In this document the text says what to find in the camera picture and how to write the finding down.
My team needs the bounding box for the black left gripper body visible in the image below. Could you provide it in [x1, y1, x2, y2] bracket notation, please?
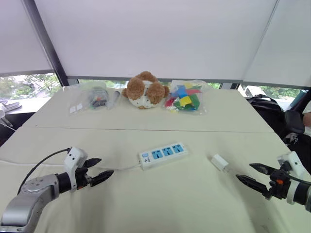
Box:
[75, 166, 95, 191]

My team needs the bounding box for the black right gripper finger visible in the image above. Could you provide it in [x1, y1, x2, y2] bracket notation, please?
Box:
[249, 163, 275, 176]
[235, 174, 273, 200]

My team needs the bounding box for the black bag with white print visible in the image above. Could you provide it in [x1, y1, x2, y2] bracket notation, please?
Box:
[281, 130, 311, 170]

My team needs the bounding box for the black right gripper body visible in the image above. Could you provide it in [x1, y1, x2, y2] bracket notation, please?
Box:
[268, 161, 293, 201]

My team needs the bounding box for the white parked car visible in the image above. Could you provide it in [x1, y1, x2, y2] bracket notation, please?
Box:
[243, 85, 263, 98]

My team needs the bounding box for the clear plastic bag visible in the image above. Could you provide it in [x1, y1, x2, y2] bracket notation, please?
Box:
[67, 81, 121, 117]

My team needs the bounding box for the grey tube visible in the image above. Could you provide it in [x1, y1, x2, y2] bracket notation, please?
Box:
[107, 90, 121, 110]

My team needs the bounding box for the dark gadget in bag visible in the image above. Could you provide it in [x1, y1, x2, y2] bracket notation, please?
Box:
[88, 87, 109, 108]

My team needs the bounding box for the black backpack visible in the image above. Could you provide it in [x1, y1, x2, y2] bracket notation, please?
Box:
[246, 94, 288, 137]

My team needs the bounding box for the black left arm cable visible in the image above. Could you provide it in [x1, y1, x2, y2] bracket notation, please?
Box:
[17, 148, 72, 195]

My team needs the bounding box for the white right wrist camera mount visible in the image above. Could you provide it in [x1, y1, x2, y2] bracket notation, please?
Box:
[276, 150, 306, 205]

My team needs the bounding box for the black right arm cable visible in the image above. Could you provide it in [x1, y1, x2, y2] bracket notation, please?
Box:
[288, 174, 311, 186]

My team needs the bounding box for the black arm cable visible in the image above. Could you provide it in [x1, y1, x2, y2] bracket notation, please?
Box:
[288, 174, 311, 186]
[17, 148, 72, 195]

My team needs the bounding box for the black window post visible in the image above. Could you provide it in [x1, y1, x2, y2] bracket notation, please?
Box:
[22, 0, 70, 87]

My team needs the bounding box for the clear bag of coloured blocks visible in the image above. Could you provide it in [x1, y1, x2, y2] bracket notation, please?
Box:
[164, 79, 211, 117]

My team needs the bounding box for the brown white plush toy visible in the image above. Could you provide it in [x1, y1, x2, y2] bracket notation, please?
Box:
[121, 70, 171, 110]

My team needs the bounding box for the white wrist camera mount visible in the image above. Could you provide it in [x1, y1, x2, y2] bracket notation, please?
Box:
[63, 147, 88, 193]
[276, 150, 306, 205]

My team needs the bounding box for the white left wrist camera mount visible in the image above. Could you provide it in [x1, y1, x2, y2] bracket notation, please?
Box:
[63, 147, 88, 193]

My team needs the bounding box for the white blue power strip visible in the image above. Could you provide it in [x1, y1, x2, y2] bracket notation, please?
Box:
[138, 141, 190, 171]

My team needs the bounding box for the black chair back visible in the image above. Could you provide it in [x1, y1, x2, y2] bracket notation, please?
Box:
[283, 110, 306, 134]

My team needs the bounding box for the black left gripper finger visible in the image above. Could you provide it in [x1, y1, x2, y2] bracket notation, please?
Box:
[84, 157, 103, 168]
[90, 170, 115, 187]

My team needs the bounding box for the white plug adapter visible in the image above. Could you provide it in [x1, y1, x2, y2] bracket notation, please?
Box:
[210, 153, 230, 173]

